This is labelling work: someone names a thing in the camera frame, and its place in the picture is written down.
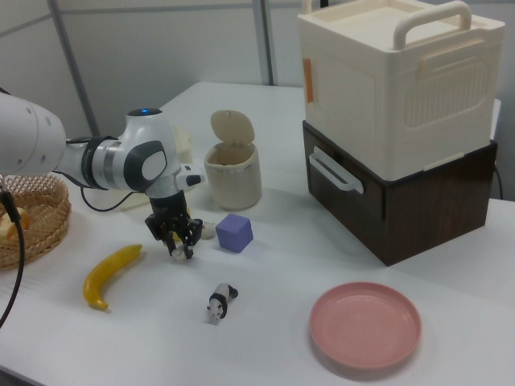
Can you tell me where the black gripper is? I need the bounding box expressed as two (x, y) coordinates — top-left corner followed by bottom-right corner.
(144, 191), (204, 260)

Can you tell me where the cream lidded trash can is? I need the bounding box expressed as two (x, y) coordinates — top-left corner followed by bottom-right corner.
(203, 109), (263, 211)

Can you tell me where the purple cube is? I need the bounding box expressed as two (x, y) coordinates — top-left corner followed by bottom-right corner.
(215, 213), (254, 254)

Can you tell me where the panda figurine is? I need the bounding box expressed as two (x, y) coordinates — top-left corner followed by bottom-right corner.
(206, 282), (239, 326)

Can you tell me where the yellow toy banana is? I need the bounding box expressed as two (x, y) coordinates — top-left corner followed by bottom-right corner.
(83, 243), (144, 311)

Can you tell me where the woven wicker basket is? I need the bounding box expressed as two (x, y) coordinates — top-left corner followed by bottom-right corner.
(0, 173), (73, 271)

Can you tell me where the toy bread loaf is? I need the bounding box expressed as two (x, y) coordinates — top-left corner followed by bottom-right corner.
(0, 206), (31, 243)

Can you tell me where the pink plate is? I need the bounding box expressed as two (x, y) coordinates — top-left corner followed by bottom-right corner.
(309, 281), (423, 369)

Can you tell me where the dark brown drawer box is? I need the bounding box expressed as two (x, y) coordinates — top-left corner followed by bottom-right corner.
(302, 119), (500, 267)

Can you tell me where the cream plastic storage cabinet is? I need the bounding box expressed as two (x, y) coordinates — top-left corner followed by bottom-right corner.
(296, 0), (506, 180)

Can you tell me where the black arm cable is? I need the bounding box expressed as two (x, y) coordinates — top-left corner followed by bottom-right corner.
(64, 135), (150, 213)

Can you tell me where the dark hanging cable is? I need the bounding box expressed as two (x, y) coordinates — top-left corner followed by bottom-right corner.
(0, 176), (27, 331)

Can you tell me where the thin black power cable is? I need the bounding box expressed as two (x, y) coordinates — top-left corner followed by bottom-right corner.
(493, 163), (505, 200)

